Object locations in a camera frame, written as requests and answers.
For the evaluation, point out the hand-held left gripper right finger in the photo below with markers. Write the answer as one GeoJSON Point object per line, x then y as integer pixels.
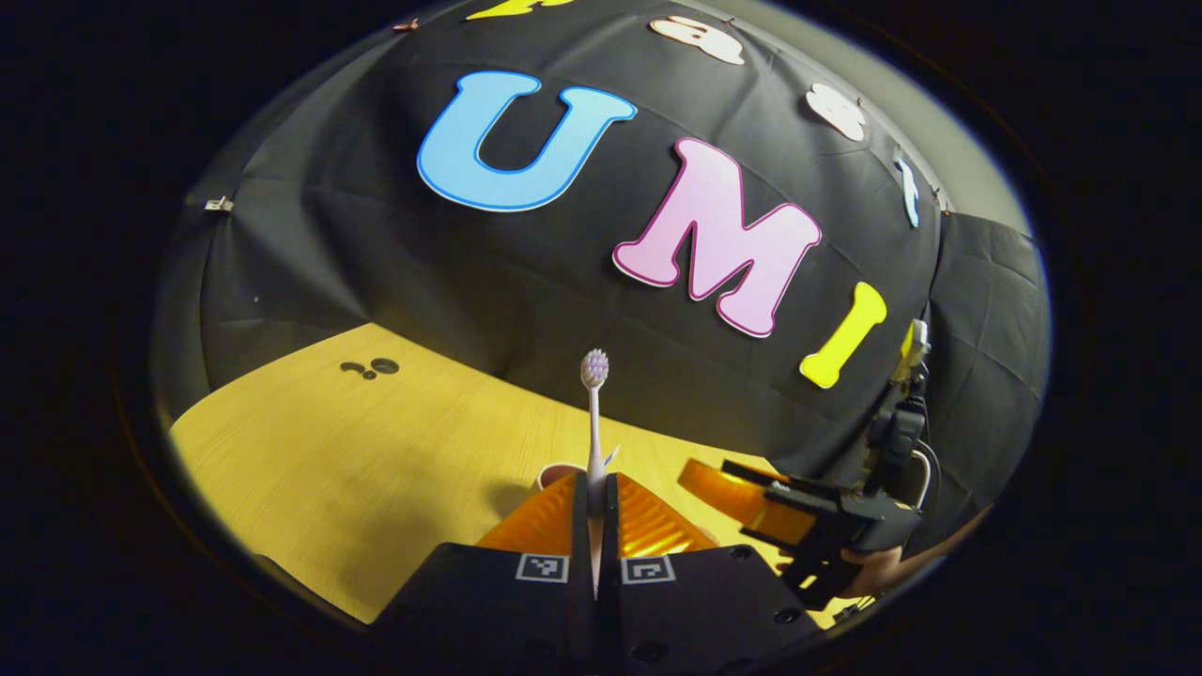
{"type": "Point", "coordinates": [612, 526]}

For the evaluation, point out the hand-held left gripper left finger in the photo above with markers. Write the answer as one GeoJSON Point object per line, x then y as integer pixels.
{"type": "Point", "coordinates": [580, 526]}

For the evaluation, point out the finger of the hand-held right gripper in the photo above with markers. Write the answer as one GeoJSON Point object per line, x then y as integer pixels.
{"type": "Point", "coordinates": [812, 573]}
{"type": "Point", "coordinates": [742, 498]}

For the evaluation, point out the beige cup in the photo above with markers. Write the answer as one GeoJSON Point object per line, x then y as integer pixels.
{"type": "Point", "coordinates": [556, 476]}

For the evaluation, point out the pale pink toothbrush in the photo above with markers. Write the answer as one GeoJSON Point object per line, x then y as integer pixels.
{"type": "Point", "coordinates": [594, 413]}

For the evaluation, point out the black backdrop cloth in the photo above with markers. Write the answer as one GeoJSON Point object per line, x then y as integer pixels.
{"type": "Point", "coordinates": [526, 282]}

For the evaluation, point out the white clip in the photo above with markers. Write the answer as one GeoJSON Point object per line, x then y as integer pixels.
{"type": "Point", "coordinates": [219, 204]}

